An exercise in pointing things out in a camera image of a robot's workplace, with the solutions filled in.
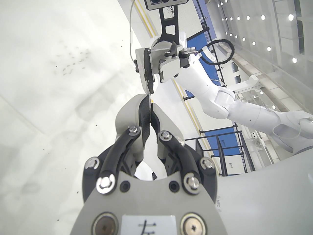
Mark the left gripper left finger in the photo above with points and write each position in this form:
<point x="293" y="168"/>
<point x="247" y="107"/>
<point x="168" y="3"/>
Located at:
<point x="127" y="113"/>

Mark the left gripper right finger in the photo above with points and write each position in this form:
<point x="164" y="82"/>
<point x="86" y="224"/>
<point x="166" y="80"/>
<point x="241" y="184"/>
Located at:
<point x="171" y="135"/>

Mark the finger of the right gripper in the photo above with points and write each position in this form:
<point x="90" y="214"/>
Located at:
<point x="171" y="70"/>
<point x="140" y="62"/>

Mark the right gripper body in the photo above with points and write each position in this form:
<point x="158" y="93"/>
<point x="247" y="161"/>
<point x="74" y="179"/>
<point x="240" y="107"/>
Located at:
<point x="159" y="50"/>

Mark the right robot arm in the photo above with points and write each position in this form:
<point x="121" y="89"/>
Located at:
<point x="210" y="89"/>

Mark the blue partition panel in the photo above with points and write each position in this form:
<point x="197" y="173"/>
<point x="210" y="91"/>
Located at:
<point x="204" y="18"/>
<point x="220" y="143"/>

